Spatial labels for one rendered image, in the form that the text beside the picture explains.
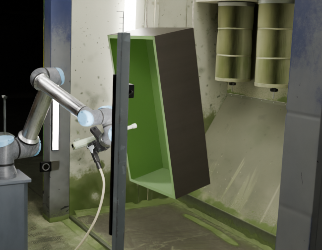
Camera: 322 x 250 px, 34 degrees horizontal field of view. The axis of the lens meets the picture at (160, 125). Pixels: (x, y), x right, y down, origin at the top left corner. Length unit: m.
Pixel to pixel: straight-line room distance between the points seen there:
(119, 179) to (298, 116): 1.00
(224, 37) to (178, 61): 1.24
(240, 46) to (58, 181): 2.02
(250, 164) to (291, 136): 2.58
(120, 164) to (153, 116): 1.78
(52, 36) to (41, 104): 1.03
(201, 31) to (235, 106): 0.81
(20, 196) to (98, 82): 1.41
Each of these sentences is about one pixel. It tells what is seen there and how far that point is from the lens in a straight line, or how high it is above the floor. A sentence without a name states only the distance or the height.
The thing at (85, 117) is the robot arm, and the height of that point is 1.16.
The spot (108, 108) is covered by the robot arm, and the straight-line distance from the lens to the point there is 3.10.
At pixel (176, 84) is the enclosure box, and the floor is 1.30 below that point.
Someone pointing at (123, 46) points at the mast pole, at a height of 1.57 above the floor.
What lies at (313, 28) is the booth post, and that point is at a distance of 2.06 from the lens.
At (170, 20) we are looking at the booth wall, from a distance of 4.98.
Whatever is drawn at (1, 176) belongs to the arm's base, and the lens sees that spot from 3.71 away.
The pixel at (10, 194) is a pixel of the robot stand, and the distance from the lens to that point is 3.70.
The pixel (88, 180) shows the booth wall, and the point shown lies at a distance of 4.78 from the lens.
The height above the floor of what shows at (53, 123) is 0.88.
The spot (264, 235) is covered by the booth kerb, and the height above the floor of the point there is 0.13.
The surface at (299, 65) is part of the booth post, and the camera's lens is 2.10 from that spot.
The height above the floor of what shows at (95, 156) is 0.87.
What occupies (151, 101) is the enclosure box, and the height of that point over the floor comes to 1.11.
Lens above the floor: 1.62
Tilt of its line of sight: 9 degrees down
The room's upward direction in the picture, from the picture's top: 2 degrees clockwise
